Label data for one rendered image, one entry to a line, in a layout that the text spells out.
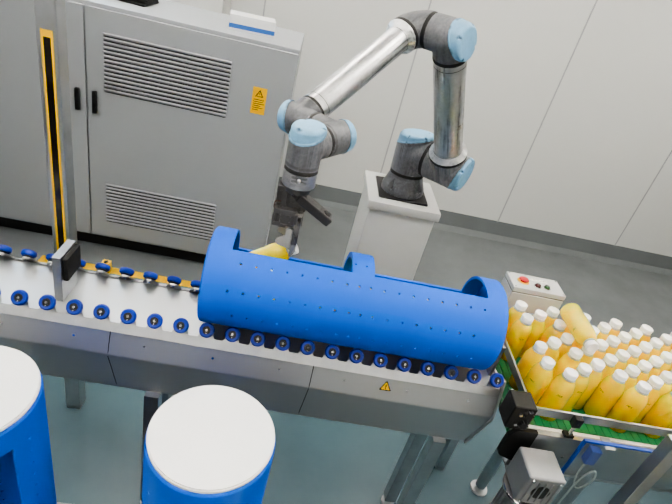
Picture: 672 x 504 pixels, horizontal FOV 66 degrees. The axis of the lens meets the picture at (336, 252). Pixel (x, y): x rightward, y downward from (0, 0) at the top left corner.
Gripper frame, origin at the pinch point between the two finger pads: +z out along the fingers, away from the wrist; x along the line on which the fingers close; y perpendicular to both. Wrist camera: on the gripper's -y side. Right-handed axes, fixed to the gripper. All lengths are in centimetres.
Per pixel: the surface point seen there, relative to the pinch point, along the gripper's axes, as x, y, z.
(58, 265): 6, 64, 16
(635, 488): 38, -106, 33
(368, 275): 5.8, -22.1, 0.5
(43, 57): -30, 81, -30
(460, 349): 15, -52, 14
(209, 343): 12.3, 18.9, 30.1
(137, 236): -151, 93, 110
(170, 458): 59, 18, 18
